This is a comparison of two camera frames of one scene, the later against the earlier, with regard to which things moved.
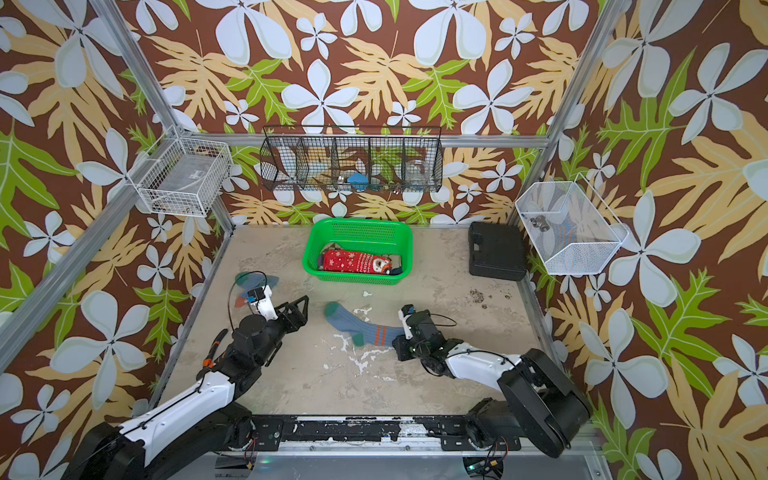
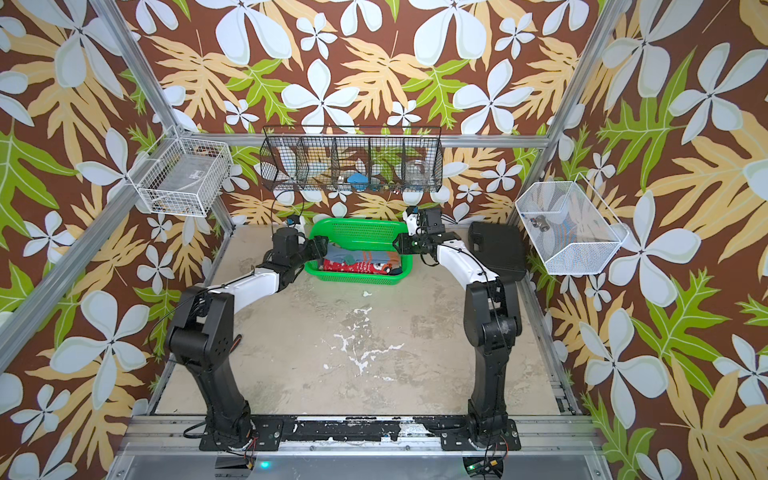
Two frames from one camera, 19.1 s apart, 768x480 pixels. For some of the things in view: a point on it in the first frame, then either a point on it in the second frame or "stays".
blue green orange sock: [361, 330] → [352, 257]
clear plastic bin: [572, 231] stays
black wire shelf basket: [347, 158] stays
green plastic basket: [380, 235] stays
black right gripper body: [410, 348] → [422, 241]
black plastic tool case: [496, 250] stays
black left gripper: [299, 318] → [317, 247]
